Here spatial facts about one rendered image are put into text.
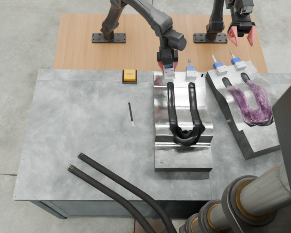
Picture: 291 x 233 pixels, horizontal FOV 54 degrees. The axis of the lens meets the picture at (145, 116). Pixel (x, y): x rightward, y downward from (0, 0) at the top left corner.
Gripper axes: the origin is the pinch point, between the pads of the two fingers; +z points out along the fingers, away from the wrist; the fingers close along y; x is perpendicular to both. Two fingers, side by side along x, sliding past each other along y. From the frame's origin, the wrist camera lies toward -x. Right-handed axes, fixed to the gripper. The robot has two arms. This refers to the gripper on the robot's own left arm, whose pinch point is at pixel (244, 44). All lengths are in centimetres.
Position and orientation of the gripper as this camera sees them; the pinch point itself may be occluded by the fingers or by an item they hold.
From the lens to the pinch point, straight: 129.2
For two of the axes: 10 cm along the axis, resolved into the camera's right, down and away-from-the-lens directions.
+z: 0.3, 9.1, -4.2
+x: -0.3, 4.2, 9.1
